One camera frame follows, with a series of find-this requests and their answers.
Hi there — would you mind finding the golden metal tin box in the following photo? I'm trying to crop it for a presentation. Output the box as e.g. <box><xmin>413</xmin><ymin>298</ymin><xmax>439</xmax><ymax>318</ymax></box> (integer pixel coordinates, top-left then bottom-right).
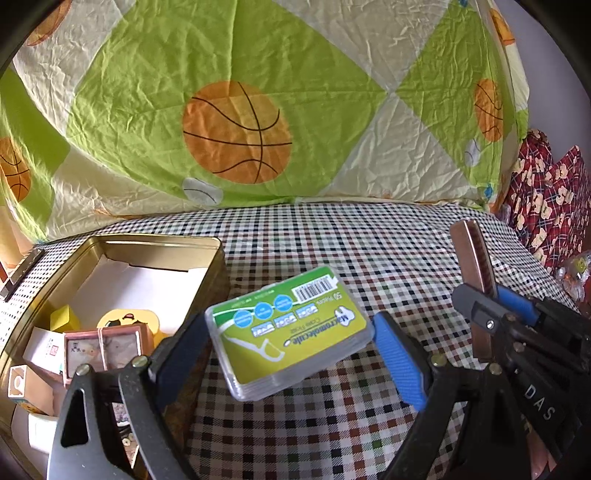
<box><xmin>0</xmin><ymin>234</ymin><xmax>229</xmax><ymax>480</ymax></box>

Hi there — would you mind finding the white charger plug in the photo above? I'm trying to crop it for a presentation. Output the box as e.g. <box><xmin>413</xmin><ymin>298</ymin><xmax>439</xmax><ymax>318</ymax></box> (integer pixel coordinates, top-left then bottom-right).
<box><xmin>28</xmin><ymin>413</ymin><xmax>61</xmax><ymax>455</ymax></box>

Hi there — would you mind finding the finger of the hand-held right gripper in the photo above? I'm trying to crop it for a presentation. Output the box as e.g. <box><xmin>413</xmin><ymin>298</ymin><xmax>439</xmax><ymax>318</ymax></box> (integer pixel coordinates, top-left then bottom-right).
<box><xmin>494</xmin><ymin>284</ymin><xmax>541</xmax><ymax>327</ymax></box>
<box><xmin>451</xmin><ymin>285</ymin><xmax>505</xmax><ymax>334</ymax></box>

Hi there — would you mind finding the basketball print bedsheet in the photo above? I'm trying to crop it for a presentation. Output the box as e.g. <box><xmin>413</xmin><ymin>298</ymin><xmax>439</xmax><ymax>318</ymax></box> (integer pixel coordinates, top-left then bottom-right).
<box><xmin>0</xmin><ymin>0</ymin><xmax>529</xmax><ymax>245</ymax></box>

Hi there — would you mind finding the clear plastic toy bag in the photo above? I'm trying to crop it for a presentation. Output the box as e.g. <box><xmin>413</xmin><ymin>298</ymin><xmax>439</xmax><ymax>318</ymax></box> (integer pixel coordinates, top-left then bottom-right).
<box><xmin>554</xmin><ymin>251</ymin><xmax>591</xmax><ymax>301</ymax></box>

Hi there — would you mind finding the dark flat rectangular case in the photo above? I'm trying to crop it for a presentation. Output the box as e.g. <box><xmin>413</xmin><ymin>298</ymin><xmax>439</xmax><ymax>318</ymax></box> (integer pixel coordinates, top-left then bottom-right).
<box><xmin>0</xmin><ymin>248</ymin><xmax>46</xmax><ymax>301</ymax></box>

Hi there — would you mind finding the green floss pick box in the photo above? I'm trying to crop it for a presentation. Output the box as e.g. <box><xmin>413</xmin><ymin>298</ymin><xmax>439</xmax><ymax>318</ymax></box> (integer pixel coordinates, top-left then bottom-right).
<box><xmin>204</xmin><ymin>265</ymin><xmax>374</xmax><ymax>401</ymax></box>

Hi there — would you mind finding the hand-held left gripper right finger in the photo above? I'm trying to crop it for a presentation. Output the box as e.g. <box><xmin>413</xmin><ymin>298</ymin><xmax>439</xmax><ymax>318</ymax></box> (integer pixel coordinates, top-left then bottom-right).
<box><xmin>373</xmin><ymin>313</ymin><xmax>533</xmax><ymax>480</ymax></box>

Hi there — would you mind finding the red bear print blanket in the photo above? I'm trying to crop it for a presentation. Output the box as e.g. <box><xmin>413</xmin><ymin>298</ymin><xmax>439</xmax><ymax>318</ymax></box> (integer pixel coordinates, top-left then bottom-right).
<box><xmin>503</xmin><ymin>129</ymin><xmax>591</xmax><ymax>273</ymax></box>

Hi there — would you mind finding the checkered tablecloth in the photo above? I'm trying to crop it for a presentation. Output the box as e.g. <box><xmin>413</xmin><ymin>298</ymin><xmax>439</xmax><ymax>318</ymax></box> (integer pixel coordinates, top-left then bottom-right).
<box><xmin>0</xmin><ymin>203</ymin><xmax>583</xmax><ymax>480</ymax></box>

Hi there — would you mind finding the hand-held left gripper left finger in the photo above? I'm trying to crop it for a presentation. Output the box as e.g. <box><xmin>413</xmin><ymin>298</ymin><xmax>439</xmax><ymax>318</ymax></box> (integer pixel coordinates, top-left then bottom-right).
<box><xmin>46</xmin><ymin>314</ymin><xmax>212</xmax><ymax>480</ymax></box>

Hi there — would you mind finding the yellow cup-shaped block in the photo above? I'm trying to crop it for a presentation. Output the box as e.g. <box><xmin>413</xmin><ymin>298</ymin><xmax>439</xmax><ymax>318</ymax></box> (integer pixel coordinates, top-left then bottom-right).
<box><xmin>49</xmin><ymin>305</ymin><xmax>81</xmax><ymax>333</ymax></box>

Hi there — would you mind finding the small white cardboard box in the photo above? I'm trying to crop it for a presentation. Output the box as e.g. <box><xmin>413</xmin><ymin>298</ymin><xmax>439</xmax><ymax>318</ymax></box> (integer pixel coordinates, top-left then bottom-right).
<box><xmin>23</xmin><ymin>327</ymin><xmax>66</xmax><ymax>377</ymax></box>

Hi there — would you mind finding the yellow face toy block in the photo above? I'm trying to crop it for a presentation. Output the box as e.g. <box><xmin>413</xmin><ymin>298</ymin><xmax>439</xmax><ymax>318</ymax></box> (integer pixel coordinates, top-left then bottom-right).
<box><xmin>97</xmin><ymin>309</ymin><xmax>162</xmax><ymax>337</ymax></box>

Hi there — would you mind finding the brown wooden brush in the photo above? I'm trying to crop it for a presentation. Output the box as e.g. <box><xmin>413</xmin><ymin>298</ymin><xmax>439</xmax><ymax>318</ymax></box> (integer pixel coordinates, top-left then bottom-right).
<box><xmin>450</xmin><ymin>220</ymin><xmax>499</xmax><ymax>363</ymax></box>

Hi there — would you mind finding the white sunflower toy block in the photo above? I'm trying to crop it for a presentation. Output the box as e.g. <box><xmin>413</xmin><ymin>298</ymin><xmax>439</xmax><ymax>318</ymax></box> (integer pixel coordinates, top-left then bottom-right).
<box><xmin>8</xmin><ymin>364</ymin><xmax>54</xmax><ymax>414</ymax></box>

